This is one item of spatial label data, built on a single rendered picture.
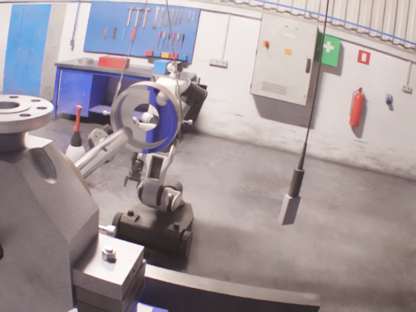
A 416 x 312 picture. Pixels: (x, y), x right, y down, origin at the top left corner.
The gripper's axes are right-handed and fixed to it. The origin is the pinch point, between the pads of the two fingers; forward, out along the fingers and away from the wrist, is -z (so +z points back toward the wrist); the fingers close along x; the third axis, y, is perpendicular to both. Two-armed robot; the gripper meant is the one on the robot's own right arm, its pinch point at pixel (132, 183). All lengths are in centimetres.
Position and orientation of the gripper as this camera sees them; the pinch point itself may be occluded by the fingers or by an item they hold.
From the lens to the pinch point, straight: 310.4
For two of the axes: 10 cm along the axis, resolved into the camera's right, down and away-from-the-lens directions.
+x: -7.7, -2.2, -6.0
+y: 5.4, 2.7, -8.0
